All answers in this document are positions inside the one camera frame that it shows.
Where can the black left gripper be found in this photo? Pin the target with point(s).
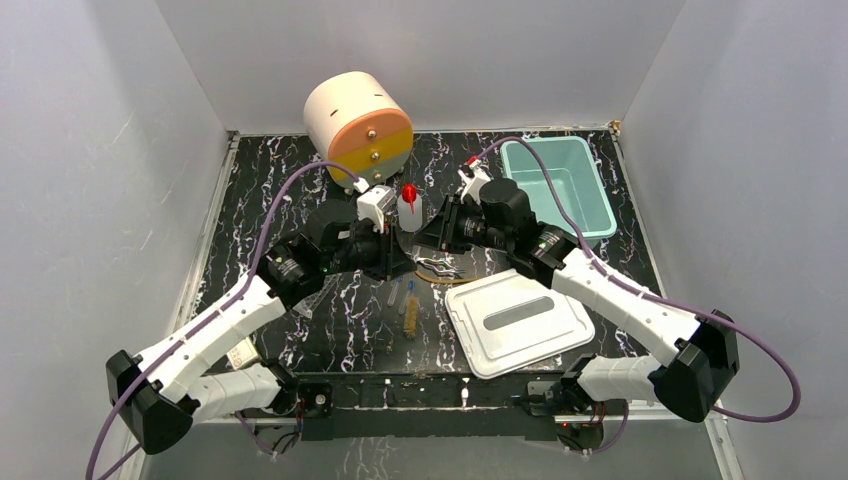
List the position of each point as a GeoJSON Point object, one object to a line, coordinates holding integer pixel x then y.
{"type": "Point", "coordinates": [389, 250]}

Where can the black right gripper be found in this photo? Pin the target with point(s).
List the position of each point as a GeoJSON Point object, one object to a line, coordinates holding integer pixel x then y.
{"type": "Point", "coordinates": [441, 230]}

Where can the test tube with blue cap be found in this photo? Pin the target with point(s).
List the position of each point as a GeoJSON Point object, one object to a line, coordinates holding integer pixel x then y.
{"type": "Point", "coordinates": [395, 289]}

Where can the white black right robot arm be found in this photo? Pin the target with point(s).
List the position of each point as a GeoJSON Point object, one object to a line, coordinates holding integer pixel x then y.
{"type": "Point", "coordinates": [690, 359]}

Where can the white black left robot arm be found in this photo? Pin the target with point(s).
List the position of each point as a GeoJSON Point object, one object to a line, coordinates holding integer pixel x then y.
{"type": "Point", "coordinates": [161, 392]}

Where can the yellow rubber tube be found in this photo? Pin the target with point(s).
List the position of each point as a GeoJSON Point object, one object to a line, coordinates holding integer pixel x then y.
{"type": "Point", "coordinates": [449, 278]}

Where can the white squeeze bottle red cap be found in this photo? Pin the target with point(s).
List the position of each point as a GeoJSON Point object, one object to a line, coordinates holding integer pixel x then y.
{"type": "Point", "coordinates": [409, 209]}

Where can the brown test tube brush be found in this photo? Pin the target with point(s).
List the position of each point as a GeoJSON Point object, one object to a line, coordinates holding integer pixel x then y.
{"type": "Point", "coordinates": [410, 318]}

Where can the teal plastic bin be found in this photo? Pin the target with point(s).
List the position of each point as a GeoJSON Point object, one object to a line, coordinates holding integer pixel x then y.
{"type": "Point", "coordinates": [572, 179]}

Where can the clear test tube rack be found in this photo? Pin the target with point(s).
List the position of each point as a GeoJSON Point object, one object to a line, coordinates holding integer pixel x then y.
{"type": "Point", "coordinates": [308, 306]}

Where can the white bin lid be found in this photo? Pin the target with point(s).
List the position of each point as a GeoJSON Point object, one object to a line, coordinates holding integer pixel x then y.
{"type": "Point", "coordinates": [506, 321]}

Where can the round cabinet with coloured drawers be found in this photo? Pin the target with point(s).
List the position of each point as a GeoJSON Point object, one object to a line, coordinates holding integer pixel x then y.
{"type": "Point", "coordinates": [354, 122]}

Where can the white green small box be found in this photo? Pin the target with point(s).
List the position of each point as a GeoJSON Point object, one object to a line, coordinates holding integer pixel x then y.
{"type": "Point", "coordinates": [243, 354]}

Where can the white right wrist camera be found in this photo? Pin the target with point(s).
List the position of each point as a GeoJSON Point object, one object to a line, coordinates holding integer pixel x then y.
{"type": "Point", "coordinates": [473, 176]}

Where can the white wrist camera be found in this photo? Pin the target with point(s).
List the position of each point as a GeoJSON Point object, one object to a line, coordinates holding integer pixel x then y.
{"type": "Point", "coordinates": [373, 203]}
{"type": "Point", "coordinates": [473, 176]}

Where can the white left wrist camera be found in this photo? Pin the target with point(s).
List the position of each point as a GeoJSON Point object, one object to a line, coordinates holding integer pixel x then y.
{"type": "Point", "coordinates": [373, 203]}

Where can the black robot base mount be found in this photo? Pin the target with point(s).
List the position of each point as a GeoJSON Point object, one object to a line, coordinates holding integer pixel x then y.
{"type": "Point", "coordinates": [530, 406]}

